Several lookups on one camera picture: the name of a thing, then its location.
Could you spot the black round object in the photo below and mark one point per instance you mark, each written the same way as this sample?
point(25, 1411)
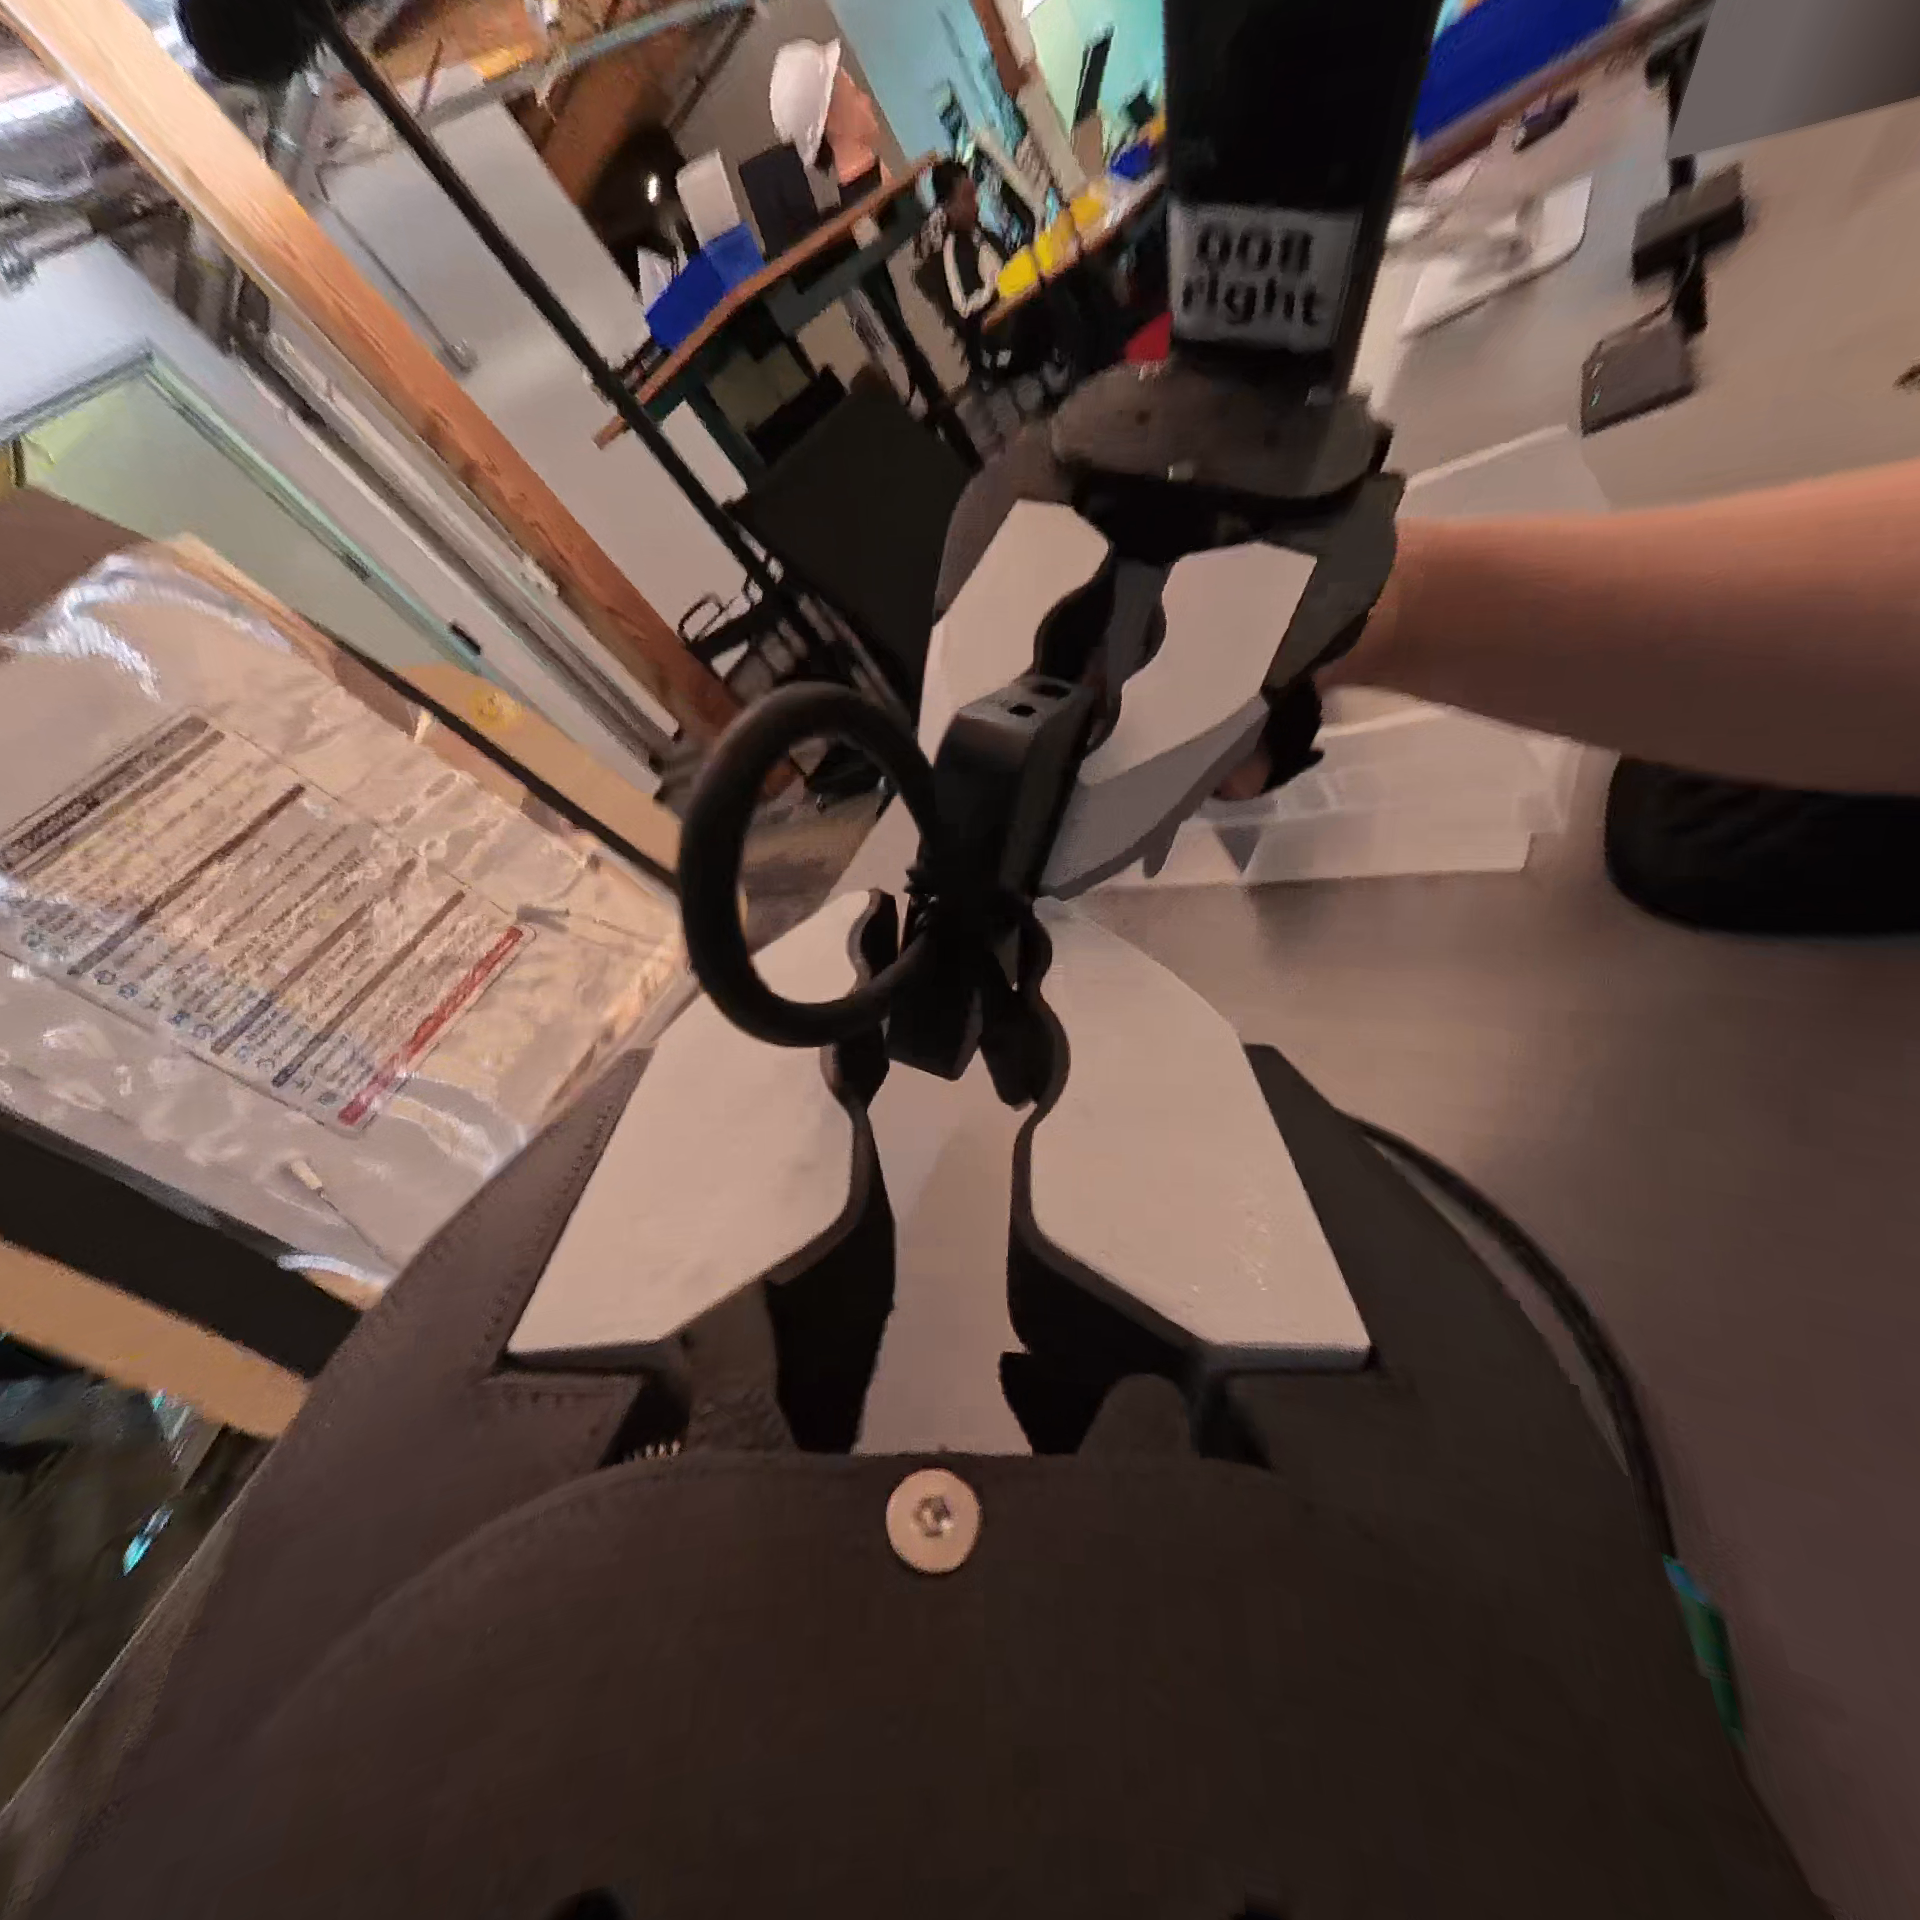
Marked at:
point(1769, 856)

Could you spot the yellow bin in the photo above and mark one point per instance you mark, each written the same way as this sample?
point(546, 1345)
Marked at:
point(1049, 255)

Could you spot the cardboard box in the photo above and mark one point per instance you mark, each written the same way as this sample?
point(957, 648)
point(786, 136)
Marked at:
point(148, 1336)

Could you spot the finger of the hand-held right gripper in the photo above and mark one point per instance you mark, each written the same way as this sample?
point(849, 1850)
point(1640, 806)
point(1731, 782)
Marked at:
point(1213, 662)
point(1003, 600)

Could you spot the person's right forearm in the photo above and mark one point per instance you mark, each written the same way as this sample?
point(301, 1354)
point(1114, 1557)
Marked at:
point(1651, 630)

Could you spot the small black device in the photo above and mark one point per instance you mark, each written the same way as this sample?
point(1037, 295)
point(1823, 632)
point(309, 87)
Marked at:
point(1635, 382)
point(1688, 225)

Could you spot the blue storage bin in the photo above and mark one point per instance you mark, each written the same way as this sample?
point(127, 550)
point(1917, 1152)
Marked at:
point(713, 278)

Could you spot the clear plastic bin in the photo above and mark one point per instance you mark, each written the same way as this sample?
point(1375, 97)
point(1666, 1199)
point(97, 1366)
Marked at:
point(1424, 810)

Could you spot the white stand base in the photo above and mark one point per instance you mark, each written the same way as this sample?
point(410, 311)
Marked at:
point(1499, 247)

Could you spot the white helmet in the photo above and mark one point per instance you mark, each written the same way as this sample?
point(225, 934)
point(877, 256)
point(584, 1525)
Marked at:
point(802, 99)

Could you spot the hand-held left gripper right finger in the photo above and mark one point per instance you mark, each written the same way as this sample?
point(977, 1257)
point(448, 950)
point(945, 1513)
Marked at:
point(1184, 1201)

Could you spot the plastic bag with label sheet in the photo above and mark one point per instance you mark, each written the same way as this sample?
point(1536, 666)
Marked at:
point(225, 902)

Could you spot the wooden door frame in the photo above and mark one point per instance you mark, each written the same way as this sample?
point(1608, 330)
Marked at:
point(299, 251)

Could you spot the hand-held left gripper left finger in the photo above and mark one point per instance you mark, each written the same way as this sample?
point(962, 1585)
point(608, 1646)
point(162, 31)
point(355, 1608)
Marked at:
point(705, 1201)

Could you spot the black chair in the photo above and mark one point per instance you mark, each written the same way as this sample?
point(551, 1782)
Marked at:
point(856, 494)

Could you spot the black stand pole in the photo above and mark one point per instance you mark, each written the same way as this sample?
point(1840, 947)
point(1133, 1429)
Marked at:
point(495, 229)

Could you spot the blue crate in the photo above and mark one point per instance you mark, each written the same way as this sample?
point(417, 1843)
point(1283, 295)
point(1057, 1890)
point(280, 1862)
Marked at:
point(1515, 61)

